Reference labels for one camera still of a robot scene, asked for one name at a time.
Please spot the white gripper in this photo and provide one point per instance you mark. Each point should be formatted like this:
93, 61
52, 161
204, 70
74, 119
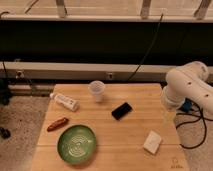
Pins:
170, 105

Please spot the black eraser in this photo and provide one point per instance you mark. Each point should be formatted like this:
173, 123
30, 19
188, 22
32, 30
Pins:
121, 111

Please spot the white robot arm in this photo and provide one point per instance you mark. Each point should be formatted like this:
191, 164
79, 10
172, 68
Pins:
188, 82

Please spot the white sponge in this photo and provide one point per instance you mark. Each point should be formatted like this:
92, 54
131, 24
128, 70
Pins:
152, 142

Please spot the blue connector block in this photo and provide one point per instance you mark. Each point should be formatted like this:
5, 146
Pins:
187, 105

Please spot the clear plastic cup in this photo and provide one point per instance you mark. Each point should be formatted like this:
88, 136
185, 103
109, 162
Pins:
96, 89

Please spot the green ridged bowl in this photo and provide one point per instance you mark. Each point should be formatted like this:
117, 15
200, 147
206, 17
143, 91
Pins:
76, 144

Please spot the white tube bottle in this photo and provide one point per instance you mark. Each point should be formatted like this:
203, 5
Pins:
64, 101

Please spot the red-brown sausage toy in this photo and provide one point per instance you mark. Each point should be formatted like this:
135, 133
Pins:
57, 124

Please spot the black object at left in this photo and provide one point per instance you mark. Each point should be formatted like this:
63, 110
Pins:
5, 93

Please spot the small black floor object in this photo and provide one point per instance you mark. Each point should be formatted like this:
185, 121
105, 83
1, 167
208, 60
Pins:
4, 133

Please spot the grey wall rail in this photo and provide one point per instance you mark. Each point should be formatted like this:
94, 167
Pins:
82, 71

